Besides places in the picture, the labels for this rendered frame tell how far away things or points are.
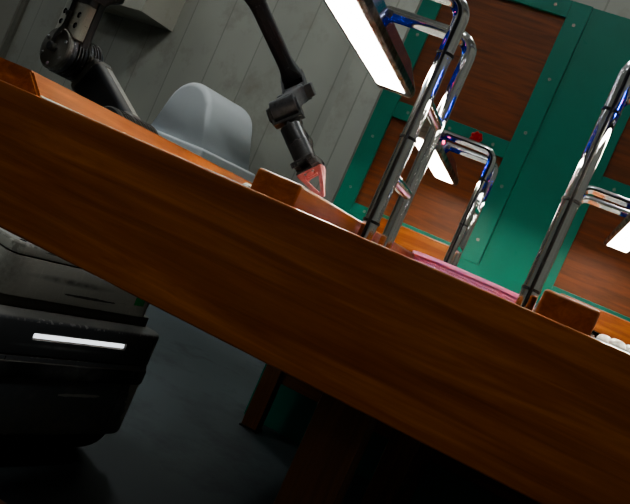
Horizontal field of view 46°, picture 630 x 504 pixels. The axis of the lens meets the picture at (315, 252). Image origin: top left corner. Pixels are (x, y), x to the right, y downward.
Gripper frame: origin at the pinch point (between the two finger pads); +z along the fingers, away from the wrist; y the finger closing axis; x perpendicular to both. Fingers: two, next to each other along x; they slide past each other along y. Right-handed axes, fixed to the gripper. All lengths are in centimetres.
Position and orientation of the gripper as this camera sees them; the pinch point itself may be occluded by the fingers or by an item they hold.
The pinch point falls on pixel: (321, 194)
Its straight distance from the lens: 184.2
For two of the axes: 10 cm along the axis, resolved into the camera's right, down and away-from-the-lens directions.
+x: -8.8, 4.3, 2.1
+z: 4.0, 9.0, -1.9
